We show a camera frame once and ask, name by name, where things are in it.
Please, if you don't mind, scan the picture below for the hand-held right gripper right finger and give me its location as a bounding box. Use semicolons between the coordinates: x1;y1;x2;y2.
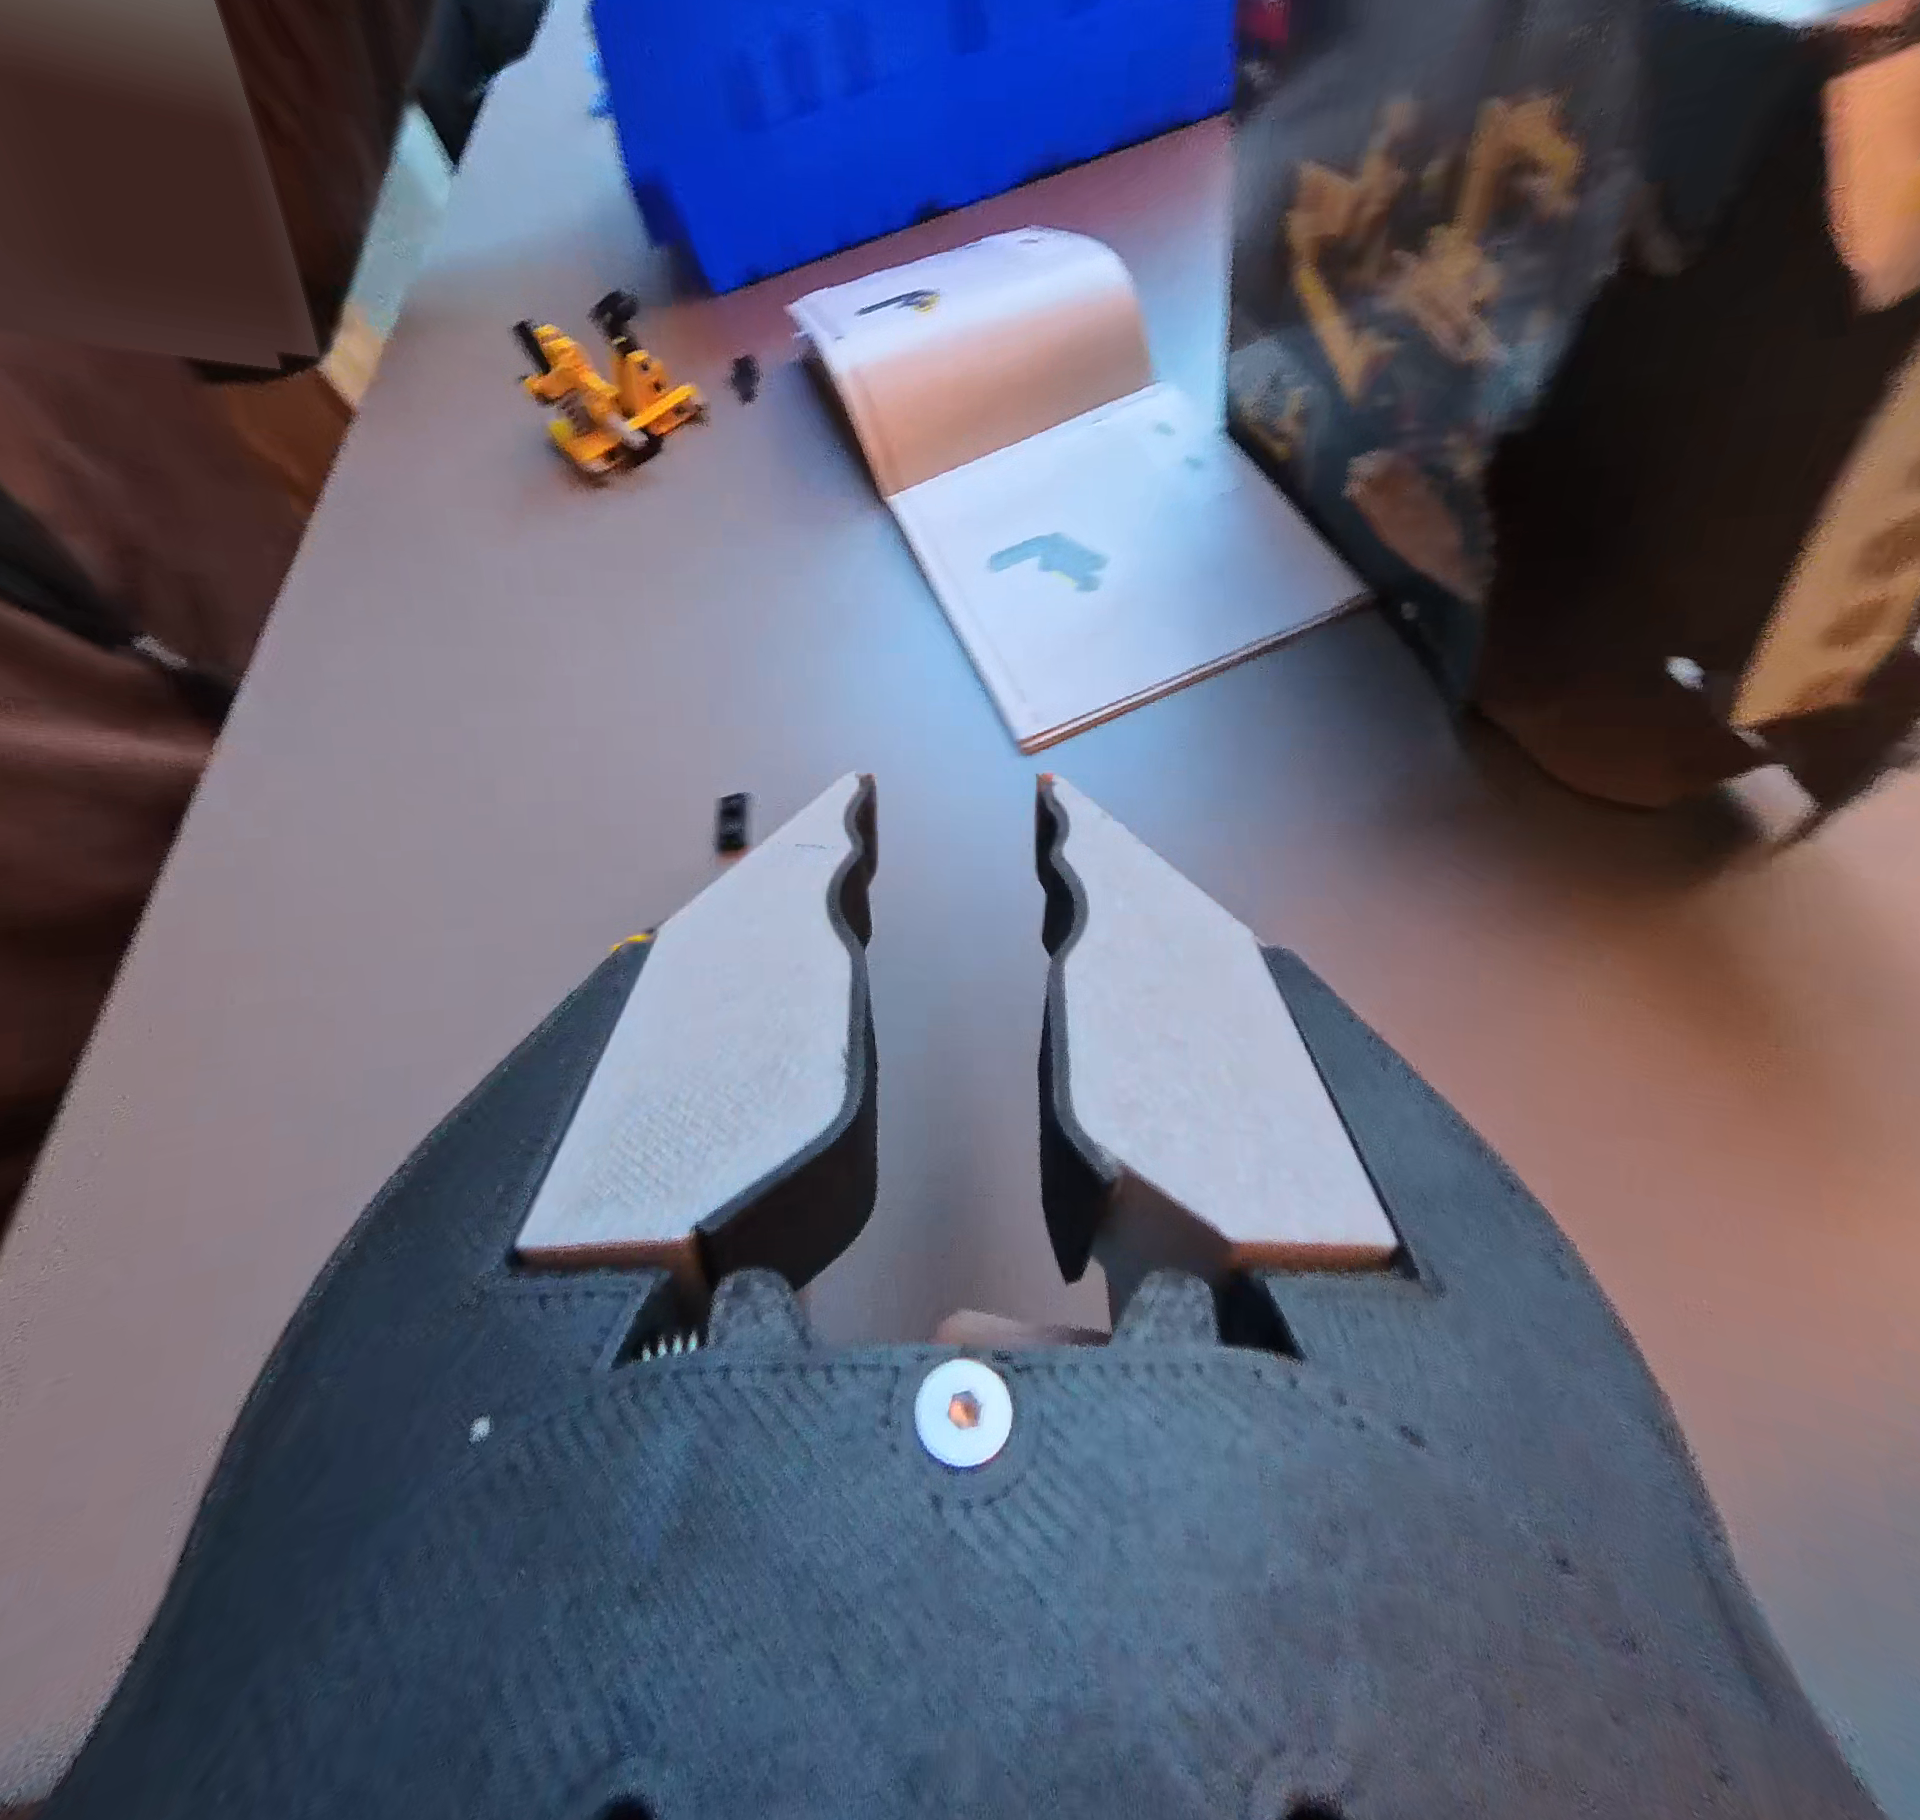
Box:
1039;774;1405;1290

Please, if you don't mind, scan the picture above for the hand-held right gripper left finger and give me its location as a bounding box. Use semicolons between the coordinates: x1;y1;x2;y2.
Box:
515;772;883;1298

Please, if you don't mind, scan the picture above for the dark cardboard lego box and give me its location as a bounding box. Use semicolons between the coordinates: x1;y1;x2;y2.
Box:
1223;0;1920;849

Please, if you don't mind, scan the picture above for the yellow lego vehicle assembly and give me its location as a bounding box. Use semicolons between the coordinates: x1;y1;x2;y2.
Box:
515;290;708;485

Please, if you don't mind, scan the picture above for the open instruction booklet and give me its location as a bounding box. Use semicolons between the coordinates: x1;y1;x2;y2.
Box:
786;225;1374;755

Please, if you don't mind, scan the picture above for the blue plastic storage bin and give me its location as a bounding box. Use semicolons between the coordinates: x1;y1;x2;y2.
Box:
583;0;1243;296

